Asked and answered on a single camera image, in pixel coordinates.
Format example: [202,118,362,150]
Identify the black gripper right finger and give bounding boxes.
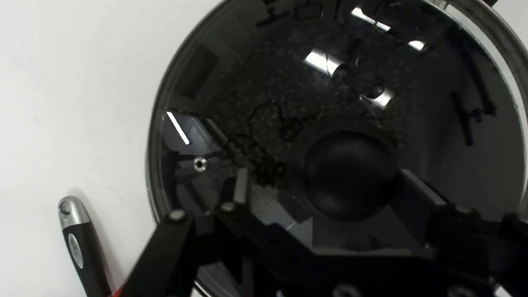
[393,168,528,297]

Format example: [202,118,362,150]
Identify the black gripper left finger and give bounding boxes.
[118,207,260,297]

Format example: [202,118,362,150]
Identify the black spoon steel handle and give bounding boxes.
[58,196,113,297]

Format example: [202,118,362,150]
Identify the black cooking pot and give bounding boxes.
[144,0,528,297]

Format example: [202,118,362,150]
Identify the glass lid black knob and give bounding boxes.
[146,0,528,293]

